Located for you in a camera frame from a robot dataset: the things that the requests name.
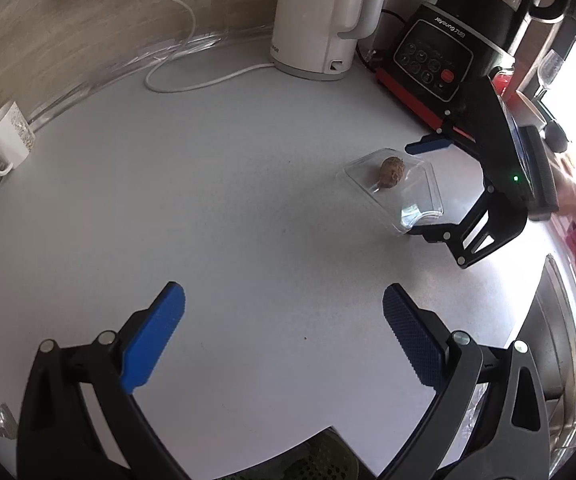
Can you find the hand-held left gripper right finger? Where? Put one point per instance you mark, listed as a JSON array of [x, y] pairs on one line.
[[413, 340]]

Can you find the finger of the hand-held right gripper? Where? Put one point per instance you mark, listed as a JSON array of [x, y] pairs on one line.
[[448, 234], [428, 145]]

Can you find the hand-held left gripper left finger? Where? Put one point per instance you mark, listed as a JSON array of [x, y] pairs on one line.
[[152, 340]]

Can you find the clear plastic container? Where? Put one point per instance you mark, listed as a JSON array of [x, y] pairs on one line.
[[408, 195]]

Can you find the green plastic basket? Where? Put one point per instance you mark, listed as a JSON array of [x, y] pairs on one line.
[[318, 460]]

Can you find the brown walnut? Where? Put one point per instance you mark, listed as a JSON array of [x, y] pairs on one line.
[[392, 172]]

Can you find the dark round object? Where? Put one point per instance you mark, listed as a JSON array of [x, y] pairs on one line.
[[556, 136]]

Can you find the black blender base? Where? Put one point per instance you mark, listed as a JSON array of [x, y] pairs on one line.
[[433, 55]]

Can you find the wine glass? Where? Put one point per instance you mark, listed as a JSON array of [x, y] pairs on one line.
[[550, 65]]

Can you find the stainless steel sink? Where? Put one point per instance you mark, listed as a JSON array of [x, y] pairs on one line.
[[553, 350]]

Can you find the black blender jug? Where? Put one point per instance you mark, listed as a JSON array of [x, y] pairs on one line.
[[478, 0]]

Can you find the white electric kettle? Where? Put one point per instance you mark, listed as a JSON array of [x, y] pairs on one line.
[[313, 20]]

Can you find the white mug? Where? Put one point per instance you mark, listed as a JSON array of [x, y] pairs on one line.
[[10, 135]]

